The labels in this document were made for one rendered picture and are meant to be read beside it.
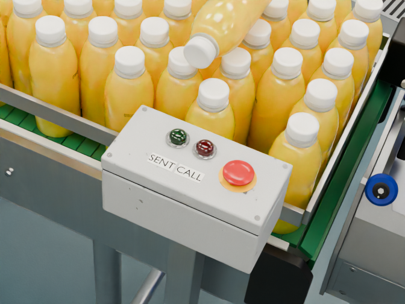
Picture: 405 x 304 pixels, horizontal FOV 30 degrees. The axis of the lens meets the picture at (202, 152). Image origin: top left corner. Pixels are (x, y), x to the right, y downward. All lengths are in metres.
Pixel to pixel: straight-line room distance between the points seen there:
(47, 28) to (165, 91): 0.18
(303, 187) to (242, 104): 0.14
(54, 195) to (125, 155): 0.36
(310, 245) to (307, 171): 0.15
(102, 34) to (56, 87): 0.11
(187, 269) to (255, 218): 0.21
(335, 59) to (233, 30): 0.15
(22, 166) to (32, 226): 0.98
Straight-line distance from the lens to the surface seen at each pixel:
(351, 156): 1.19
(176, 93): 1.01
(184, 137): 0.88
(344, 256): 1.14
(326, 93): 0.99
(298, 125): 0.94
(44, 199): 1.23
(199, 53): 0.95
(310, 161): 0.96
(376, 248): 1.12
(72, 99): 1.11
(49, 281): 2.07
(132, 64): 0.99
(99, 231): 1.21
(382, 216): 1.09
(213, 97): 0.95
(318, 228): 1.09
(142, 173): 0.85
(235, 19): 0.98
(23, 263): 2.11
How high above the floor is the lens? 1.76
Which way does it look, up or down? 49 degrees down
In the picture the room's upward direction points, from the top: 7 degrees clockwise
